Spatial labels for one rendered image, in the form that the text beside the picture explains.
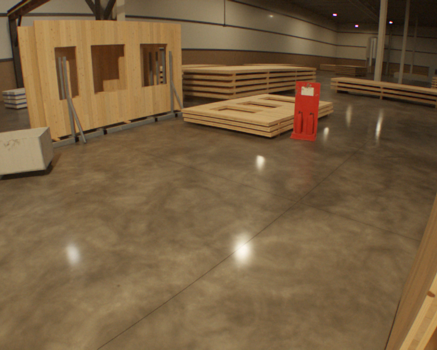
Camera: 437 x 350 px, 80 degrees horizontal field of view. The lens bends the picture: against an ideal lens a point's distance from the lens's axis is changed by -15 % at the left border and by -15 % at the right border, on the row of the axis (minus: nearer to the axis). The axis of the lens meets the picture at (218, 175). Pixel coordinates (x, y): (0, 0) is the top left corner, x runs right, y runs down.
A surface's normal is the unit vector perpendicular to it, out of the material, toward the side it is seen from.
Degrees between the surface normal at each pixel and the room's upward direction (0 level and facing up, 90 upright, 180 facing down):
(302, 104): 90
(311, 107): 90
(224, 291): 0
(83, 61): 90
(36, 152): 90
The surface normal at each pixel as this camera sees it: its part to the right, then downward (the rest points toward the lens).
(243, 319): 0.00, -0.92
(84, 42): 0.78, 0.24
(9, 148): 0.29, 0.37
